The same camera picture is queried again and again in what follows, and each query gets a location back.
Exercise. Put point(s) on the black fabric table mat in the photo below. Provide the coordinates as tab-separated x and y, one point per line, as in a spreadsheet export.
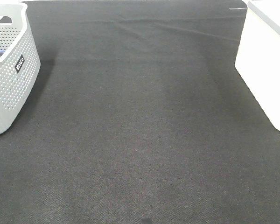
138	116

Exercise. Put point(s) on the white plastic storage bin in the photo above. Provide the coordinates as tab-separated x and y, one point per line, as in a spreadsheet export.
258	56

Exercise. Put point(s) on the grey perforated laundry basket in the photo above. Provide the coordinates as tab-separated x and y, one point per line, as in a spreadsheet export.
19	65

